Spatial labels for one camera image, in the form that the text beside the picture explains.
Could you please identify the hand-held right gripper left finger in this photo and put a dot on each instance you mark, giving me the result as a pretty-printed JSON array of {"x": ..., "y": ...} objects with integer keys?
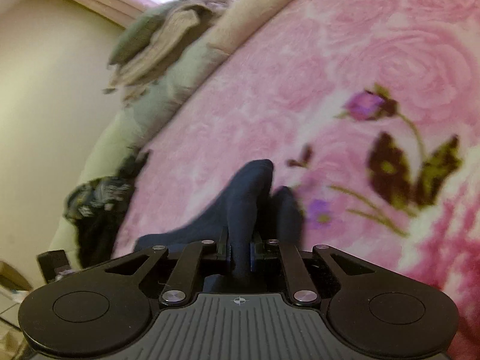
[{"x": 228, "y": 252}]

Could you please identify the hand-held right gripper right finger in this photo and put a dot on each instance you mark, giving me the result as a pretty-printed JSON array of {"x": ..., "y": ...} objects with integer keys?
[{"x": 253, "y": 253}]

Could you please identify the navy blue pants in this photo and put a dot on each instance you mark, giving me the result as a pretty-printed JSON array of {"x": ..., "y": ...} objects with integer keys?
[{"x": 243, "y": 195}]

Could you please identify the pile of grey beige clothes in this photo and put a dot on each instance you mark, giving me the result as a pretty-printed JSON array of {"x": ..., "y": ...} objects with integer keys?
[{"x": 165, "y": 37}]

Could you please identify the black patterned garment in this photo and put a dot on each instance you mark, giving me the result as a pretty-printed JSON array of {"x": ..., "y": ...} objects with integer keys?
[{"x": 101, "y": 198}]

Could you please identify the light green bed sheet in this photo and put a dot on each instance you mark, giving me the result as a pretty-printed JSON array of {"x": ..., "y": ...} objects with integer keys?
[{"x": 168, "y": 93}]

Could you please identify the black box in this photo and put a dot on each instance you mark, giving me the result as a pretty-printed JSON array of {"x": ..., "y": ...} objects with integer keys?
[{"x": 54, "y": 264}]

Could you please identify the pink floral blanket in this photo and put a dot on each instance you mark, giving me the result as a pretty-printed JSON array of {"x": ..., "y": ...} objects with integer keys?
[{"x": 300, "y": 63}]

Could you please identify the brown cardboard box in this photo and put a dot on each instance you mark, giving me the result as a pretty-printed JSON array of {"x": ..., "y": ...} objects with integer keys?
[{"x": 13, "y": 275}]

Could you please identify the beige blanket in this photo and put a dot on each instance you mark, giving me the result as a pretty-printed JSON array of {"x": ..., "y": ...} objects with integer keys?
[{"x": 255, "y": 11}]

